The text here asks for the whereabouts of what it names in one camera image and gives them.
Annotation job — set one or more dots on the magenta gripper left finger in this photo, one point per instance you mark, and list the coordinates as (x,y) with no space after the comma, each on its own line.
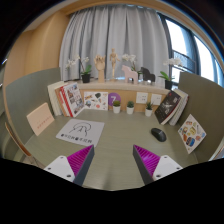
(73,168)

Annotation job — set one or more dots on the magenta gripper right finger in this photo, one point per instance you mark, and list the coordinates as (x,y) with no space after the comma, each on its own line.
(153,167)

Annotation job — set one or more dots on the black computer mouse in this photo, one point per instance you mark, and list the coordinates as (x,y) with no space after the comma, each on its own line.
(158,134)

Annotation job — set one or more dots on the colourful sticker book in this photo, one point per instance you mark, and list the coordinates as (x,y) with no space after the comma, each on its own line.
(191,133)

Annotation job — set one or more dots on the small potted plant right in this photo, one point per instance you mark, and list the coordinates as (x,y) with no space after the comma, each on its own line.
(148,109)

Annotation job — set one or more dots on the small potted plant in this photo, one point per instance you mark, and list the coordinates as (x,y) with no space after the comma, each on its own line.
(116,106)
(148,109)
(130,107)

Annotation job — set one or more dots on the small potted plant middle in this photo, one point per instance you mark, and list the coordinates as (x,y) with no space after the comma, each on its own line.
(130,107)

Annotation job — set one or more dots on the black cover book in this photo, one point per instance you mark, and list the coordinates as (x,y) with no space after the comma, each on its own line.
(168,107)

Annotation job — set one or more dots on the sticker sheet card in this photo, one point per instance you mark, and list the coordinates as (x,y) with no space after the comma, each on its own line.
(96,100)

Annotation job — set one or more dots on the small potted plant left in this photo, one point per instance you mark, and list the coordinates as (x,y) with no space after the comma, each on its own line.
(116,106)

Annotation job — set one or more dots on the red and white book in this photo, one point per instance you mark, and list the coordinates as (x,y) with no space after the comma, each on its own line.
(73,99)

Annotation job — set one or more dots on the white books behind black book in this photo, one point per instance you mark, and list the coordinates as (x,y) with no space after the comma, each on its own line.
(181,106)

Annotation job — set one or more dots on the purple round number sign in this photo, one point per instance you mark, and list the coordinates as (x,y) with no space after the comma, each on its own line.
(113,97)

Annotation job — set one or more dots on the white books stack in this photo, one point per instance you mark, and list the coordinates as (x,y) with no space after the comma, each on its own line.
(53,97)

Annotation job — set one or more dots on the white orchid black pot right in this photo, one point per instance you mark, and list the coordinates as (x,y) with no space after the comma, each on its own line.
(168,80)

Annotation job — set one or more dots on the white orchid black pot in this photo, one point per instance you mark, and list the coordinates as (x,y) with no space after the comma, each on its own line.
(168,80)
(86,70)

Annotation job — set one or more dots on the black wooden horse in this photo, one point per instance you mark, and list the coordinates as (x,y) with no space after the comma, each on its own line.
(147,75)

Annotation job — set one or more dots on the pink wooden horse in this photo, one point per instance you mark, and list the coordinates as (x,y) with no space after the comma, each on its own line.
(129,74)

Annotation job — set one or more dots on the white orchid black pot left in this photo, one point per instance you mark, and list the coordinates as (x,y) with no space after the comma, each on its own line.
(86,70)

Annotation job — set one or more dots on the wooden hand model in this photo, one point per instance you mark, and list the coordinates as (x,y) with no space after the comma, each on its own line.
(99,62)

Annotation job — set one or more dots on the white orchid behind horse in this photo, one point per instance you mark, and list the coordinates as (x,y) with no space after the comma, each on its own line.
(132,59)

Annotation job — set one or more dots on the wooden mannequin figure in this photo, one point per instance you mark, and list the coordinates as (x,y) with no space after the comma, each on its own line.
(113,58)

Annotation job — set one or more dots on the grey curtain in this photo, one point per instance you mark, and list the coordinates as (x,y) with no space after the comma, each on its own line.
(120,29)

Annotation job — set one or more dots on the white wall socket right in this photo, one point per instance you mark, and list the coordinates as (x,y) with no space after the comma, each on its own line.
(156,99)

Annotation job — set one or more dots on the white wall socket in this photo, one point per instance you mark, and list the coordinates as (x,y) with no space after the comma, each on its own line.
(141,98)
(156,99)

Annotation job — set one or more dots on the white wall socket left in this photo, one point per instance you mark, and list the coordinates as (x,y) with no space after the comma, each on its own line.
(141,98)

